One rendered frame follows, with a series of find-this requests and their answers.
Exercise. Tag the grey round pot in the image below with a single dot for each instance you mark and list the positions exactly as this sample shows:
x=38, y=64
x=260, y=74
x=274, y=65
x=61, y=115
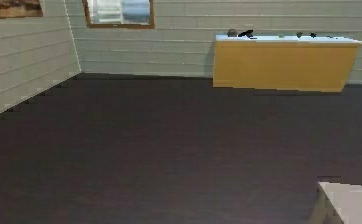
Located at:
x=232, y=32

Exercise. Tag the black pan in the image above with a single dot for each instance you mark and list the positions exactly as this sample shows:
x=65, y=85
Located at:
x=246, y=33

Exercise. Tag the yellow counter with white top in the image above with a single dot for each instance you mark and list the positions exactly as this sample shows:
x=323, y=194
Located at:
x=282, y=65

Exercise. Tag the wooden framed window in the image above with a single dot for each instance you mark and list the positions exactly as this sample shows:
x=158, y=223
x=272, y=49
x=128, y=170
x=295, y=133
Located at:
x=119, y=12

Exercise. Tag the small green item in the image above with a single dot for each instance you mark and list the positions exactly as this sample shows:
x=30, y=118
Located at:
x=281, y=35

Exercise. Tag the small dark green cup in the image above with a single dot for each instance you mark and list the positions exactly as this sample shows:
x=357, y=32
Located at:
x=299, y=34

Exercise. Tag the small black item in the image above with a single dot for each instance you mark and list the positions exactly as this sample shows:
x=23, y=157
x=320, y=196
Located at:
x=312, y=34

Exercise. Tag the brown framed wall picture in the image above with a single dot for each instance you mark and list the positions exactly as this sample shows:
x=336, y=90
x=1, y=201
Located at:
x=17, y=7

